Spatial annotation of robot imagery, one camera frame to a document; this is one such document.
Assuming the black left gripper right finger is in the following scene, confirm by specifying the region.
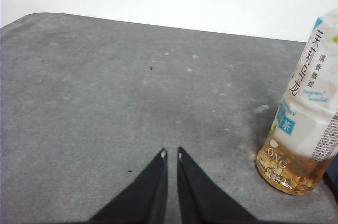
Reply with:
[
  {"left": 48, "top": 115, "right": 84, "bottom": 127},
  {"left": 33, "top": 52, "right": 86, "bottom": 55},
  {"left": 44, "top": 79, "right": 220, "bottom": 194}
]
[{"left": 176, "top": 146, "right": 258, "bottom": 224}]

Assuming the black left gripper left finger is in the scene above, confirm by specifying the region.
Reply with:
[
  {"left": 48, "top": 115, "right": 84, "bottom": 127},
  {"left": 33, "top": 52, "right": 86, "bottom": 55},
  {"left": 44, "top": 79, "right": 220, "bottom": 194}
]
[{"left": 87, "top": 147, "right": 169, "bottom": 224}]

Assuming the light jasmine tea bottle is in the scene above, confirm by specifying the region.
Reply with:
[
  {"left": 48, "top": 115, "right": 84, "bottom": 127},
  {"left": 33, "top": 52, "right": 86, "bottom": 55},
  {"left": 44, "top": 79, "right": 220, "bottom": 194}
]
[{"left": 255, "top": 8, "right": 338, "bottom": 196}]

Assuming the dark rectangular tray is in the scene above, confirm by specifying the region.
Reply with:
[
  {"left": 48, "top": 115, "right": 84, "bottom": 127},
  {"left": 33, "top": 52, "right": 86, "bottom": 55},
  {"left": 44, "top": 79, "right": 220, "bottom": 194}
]
[{"left": 321, "top": 170, "right": 338, "bottom": 203}]

